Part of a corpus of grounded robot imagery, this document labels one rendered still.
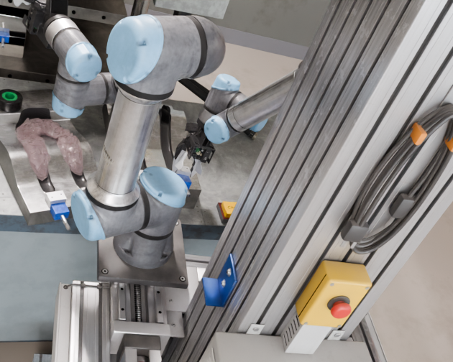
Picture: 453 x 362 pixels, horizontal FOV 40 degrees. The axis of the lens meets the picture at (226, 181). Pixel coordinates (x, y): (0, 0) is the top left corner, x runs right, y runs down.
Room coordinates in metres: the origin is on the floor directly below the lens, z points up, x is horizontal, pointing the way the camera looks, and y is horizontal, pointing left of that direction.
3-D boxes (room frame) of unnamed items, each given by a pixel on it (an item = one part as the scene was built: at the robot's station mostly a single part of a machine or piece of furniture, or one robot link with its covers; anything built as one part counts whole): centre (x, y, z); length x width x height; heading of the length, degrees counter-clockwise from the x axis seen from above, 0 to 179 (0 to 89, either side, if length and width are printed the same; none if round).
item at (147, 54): (1.00, 0.22, 1.41); 0.15 x 0.12 x 0.55; 139
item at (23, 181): (1.49, 0.57, 0.86); 0.50 x 0.26 x 0.11; 47
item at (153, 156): (1.74, 0.30, 0.87); 0.50 x 0.26 x 0.14; 30
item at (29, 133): (1.49, 0.56, 0.90); 0.26 x 0.18 x 0.08; 47
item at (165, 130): (1.72, 0.30, 0.92); 0.35 x 0.16 x 0.09; 30
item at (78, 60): (1.17, 0.41, 1.43); 0.11 x 0.08 x 0.09; 49
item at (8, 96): (1.56, 0.74, 0.93); 0.08 x 0.08 x 0.04
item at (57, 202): (1.27, 0.40, 0.86); 0.13 x 0.05 x 0.05; 47
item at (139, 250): (1.11, 0.13, 1.09); 0.15 x 0.15 x 0.10
